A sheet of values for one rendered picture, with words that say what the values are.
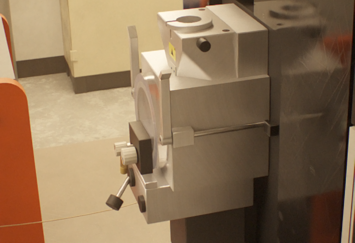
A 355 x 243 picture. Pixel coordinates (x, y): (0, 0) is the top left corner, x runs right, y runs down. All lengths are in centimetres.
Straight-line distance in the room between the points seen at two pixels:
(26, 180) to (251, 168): 46
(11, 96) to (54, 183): 64
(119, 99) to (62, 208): 237
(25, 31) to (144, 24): 70
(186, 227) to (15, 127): 39
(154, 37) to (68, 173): 233
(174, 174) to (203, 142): 4
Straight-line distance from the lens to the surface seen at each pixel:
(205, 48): 62
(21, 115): 103
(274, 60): 64
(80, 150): 176
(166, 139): 63
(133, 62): 72
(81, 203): 155
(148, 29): 392
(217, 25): 66
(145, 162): 68
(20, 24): 419
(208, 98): 64
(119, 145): 70
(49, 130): 360
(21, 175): 106
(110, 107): 378
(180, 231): 73
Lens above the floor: 149
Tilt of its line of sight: 23 degrees down
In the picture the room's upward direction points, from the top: 2 degrees counter-clockwise
